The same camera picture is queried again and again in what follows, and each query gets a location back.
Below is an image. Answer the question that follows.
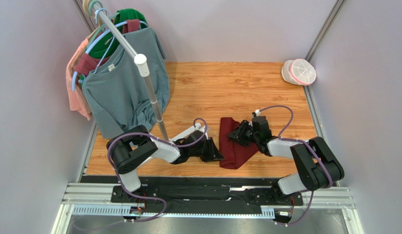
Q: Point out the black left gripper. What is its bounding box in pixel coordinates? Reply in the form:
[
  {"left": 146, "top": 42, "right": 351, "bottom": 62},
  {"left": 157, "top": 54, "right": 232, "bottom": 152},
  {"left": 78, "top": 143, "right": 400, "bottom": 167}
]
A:
[{"left": 189, "top": 137, "right": 225, "bottom": 163}]

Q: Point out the dark red cloth napkin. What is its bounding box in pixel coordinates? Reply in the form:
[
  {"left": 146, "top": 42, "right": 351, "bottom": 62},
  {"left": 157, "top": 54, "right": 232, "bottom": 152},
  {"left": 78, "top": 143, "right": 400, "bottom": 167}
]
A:
[{"left": 219, "top": 117, "right": 259, "bottom": 169}]

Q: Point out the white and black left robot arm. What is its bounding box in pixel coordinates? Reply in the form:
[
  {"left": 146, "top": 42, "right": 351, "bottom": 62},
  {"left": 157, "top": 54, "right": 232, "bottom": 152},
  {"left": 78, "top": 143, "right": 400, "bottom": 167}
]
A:
[{"left": 106, "top": 123, "right": 224, "bottom": 192}]

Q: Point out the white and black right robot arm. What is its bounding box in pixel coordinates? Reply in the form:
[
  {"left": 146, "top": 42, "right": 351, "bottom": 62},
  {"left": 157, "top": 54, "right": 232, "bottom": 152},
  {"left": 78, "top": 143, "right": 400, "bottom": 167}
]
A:
[{"left": 225, "top": 116, "right": 345, "bottom": 201}]

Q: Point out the white and pink mesh bag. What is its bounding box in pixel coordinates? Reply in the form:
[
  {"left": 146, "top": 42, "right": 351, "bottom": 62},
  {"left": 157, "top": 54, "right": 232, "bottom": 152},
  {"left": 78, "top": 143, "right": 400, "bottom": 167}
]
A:
[{"left": 281, "top": 58, "right": 317, "bottom": 86}]

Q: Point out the blue-grey t-shirt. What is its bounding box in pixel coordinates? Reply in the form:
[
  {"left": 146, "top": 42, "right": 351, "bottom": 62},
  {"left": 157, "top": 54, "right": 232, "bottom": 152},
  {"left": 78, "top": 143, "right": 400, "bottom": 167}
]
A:
[{"left": 82, "top": 27, "right": 170, "bottom": 139}]

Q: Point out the silver and white clothes rack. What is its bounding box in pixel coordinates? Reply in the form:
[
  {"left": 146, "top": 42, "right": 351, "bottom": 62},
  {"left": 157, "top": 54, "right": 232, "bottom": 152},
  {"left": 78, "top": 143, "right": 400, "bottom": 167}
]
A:
[{"left": 87, "top": 0, "right": 202, "bottom": 153}]

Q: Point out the pink t-shirt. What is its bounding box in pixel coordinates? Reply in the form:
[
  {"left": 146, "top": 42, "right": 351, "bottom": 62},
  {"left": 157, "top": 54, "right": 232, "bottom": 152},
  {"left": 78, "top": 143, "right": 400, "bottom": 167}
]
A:
[{"left": 65, "top": 38, "right": 92, "bottom": 120}]

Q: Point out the green t-shirt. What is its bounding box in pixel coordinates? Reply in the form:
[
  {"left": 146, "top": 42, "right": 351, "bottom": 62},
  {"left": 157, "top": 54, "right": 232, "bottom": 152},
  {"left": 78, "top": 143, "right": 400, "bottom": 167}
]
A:
[{"left": 88, "top": 8, "right": 149, "bottom": 59}]

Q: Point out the dark red t-shirt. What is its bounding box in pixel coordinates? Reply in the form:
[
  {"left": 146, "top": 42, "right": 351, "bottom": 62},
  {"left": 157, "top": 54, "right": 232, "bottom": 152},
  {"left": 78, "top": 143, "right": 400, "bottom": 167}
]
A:
[{"left": 74, "top": 19, "right": 140, "bottom": 77}]

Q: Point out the light blue clothes hanger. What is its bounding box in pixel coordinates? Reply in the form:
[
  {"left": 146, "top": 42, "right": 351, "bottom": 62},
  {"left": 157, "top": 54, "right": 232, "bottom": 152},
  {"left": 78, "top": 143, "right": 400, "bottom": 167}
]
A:
[{"left": 71, "top": 7, "right": 150, "bottom": 93}]

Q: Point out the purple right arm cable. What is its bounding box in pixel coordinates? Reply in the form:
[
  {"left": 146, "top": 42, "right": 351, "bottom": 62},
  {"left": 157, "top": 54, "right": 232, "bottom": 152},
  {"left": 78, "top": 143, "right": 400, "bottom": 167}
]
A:
[{"left": 256, "top": 105, "right": 334, "bottom": 227}]

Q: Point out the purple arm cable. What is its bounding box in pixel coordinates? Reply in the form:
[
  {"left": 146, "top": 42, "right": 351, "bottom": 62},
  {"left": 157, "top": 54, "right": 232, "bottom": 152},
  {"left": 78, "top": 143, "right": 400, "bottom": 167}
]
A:
[
  {"left": 256, "top": 105, "right": 334, "bottom": 227},
  {"left": 71, "top": 117, "right": 209, "bottom": 232}
]

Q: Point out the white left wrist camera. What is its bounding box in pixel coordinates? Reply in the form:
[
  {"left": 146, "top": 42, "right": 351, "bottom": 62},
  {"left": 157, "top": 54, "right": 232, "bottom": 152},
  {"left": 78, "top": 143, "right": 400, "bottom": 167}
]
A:
[{"left": 193, "top": 122, "right": 202, "bottom": 130}]

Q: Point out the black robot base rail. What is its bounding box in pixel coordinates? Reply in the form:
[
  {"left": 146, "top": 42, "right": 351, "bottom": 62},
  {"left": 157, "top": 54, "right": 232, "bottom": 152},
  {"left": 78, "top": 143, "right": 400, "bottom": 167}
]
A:
[{"left": 79, "top": 175, "right": 338, "bottom": 225}]

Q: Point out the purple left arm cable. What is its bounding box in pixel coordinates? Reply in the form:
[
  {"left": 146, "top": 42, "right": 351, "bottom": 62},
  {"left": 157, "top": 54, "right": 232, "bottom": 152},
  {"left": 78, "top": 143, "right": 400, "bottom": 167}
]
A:
[{"left": 71, "top": 117, "right": 209, "bottom": 232}]

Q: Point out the aluminium frame post right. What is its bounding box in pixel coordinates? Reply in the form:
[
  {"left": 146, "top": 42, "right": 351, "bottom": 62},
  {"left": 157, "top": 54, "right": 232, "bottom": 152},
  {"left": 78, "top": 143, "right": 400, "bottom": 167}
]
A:
[{"left": 305, "top": 0, "right": 347, "bottom": 62}]

